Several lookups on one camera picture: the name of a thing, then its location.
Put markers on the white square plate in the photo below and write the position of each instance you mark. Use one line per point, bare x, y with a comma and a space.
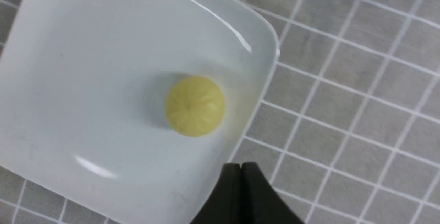
83, 88

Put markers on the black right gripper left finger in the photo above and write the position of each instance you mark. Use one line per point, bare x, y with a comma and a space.
223, 204

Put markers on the yellow steamed bun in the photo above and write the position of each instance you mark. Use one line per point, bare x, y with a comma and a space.
194, 106

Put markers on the grey checkered tablecloth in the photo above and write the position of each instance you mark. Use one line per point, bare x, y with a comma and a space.
347, 130

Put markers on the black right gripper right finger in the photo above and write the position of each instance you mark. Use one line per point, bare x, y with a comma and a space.
260, 204

